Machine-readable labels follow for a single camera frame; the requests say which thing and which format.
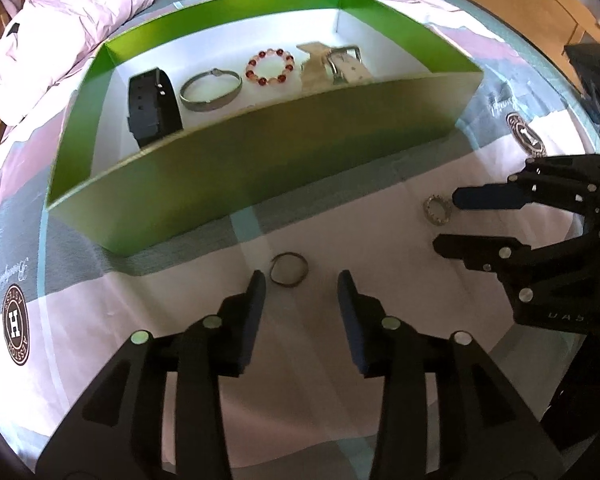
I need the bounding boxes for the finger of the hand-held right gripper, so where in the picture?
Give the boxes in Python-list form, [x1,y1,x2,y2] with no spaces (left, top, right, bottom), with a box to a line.
[452,156,600,217]
[432,233,589,307]

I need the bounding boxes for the silver mesh bangle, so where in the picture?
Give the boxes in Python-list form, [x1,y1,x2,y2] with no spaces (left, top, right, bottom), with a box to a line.
[180,69,243,112]

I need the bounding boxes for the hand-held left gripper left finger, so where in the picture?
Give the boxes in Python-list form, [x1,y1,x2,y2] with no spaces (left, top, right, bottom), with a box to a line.
[35,270,267,480]

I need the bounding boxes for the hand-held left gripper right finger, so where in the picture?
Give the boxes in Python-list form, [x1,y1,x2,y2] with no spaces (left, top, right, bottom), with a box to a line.
[337,270,566,480]

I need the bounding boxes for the red and white bead bracelet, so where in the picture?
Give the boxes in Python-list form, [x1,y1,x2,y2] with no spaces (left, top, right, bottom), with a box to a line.
[245,47,296,86]

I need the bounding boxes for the thin dark ring bracelet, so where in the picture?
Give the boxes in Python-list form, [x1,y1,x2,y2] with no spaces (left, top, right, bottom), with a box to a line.
[269,252,310,288]

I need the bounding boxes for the small silver bead ring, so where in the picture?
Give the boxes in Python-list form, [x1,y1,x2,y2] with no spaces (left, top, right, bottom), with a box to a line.
[422,195,452,223]

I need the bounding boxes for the cream strap wristwatch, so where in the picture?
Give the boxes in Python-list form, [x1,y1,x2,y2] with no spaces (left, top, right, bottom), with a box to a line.
[296,42,331,93]

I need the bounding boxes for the green cardboard box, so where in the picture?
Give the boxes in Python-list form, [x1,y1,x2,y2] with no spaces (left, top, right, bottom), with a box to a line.
[46,0,484,258]

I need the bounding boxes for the black watch strap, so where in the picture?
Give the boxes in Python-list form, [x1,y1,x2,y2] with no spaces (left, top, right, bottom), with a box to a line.
[127,67,184,149]

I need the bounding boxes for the printed bedsheet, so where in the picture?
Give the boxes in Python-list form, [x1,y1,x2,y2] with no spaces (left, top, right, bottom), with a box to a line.
[0,0,600,480]

